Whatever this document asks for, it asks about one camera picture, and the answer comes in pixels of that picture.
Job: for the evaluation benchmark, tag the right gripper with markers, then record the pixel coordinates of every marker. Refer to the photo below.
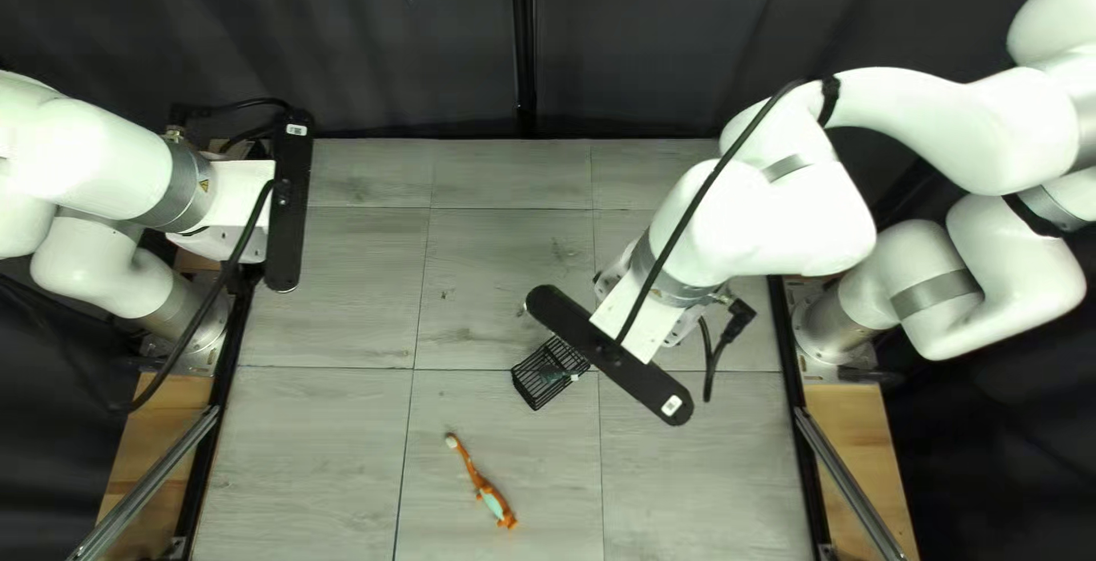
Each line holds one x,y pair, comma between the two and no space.
646,330

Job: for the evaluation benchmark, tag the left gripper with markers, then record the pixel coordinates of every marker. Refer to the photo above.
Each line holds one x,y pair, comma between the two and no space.
240,193

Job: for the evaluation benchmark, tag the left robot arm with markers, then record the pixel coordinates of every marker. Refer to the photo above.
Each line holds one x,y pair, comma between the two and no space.
77,167

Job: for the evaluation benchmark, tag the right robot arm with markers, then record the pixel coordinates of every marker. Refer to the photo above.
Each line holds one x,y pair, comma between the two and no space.
771,218

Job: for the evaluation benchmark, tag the orange and teal toothbrush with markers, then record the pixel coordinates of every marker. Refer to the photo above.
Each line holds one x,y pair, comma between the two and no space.
484,486

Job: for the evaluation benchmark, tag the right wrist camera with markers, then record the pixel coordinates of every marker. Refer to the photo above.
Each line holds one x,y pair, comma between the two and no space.
634,377

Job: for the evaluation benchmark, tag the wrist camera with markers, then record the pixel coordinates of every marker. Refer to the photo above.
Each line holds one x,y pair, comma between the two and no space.
634,377
289,227

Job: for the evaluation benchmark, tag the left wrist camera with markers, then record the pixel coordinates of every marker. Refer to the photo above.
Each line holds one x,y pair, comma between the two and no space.
289,227

